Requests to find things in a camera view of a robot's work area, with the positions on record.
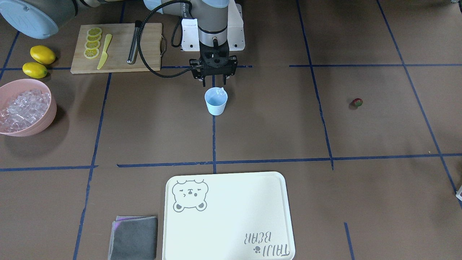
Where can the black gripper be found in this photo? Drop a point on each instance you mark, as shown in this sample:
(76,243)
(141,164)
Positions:
(195,71)

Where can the clear ice cube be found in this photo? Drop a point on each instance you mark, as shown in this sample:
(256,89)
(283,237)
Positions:
(220,91)

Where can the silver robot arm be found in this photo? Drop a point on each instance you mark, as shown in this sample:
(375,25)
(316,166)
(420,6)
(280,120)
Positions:
(41,19)

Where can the light blue cup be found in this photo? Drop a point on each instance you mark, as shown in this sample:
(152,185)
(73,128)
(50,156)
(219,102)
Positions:
(215,104)

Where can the pile of clear ice cubes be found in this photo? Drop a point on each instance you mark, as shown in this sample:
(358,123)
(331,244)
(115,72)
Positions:
(24,110)

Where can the white cup rack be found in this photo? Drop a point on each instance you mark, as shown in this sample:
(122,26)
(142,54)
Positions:
(459,194)

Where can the black steel rod tool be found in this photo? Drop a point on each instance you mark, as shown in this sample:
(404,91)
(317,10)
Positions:
(133,52)

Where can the wooden cutting board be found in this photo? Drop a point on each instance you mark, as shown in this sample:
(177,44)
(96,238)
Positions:
(151,44)

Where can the yellow plastic knife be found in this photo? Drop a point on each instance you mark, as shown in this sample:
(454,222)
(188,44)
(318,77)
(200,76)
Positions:
(104,54)

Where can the lemon slice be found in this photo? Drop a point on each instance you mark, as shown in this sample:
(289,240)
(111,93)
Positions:
(91,53)
(93,38)
(92,45)
(94,32)

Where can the cream bear tray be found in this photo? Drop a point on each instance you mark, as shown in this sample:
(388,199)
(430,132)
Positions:
(228,216)

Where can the red strawberry on table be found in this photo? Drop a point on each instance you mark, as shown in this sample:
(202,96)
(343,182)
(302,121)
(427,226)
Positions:
(358,102)

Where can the yellow lemon near edge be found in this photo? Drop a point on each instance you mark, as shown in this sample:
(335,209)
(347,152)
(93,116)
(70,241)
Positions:
(42,54)

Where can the grey folded cloth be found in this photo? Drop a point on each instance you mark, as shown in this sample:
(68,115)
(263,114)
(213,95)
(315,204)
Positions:
(133,238)

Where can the yellow lemon near bowl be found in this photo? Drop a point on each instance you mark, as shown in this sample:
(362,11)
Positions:
(35,70)

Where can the pink bowl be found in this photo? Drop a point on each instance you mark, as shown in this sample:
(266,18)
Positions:
(12,89)

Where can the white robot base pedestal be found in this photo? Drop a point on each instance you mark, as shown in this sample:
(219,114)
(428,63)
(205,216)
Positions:
(235,31)

